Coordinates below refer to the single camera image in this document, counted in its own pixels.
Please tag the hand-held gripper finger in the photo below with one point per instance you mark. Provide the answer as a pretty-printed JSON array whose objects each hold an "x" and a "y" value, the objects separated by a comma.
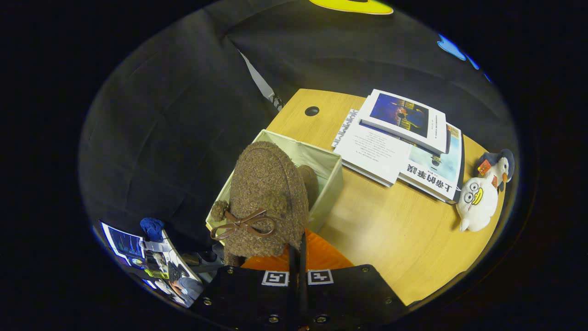
[
  {"x": 292, "y": 294},
  {"x": 303, "y": 294}
]

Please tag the green fabric storage box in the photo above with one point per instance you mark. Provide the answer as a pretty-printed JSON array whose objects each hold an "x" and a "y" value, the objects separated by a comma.
[{"x": 328, "y": 193}]

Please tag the brown fuzzy shoe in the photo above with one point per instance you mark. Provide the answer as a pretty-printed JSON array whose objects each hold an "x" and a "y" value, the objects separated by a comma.
[
  {"x": 310, "y": 184},
  {"x": 264, "y": 184}
]

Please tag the blue crumpled cloth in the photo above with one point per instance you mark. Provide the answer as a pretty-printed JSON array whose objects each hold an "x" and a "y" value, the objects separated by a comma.
[{"x": 152, "y": 228}]

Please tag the white book with text cover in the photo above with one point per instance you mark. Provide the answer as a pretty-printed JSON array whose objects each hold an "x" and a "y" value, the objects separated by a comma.
[{"x": 372, "y": 151}]

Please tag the computer monitor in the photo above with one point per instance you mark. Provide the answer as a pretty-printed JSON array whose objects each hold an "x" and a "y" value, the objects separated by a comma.
[{"x": 124, "y": 243}]

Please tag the white round plush toy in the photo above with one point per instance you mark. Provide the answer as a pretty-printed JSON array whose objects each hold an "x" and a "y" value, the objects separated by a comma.
[{"x": 477, "y": 204}]

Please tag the white book with blue picture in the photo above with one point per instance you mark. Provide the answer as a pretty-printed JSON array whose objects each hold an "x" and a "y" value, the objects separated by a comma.
[{"x": 436, "y": 133}]

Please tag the blue grey penguin plush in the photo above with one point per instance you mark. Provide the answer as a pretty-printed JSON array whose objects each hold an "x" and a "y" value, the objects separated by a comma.
[{"x": 498, "y": 163}]

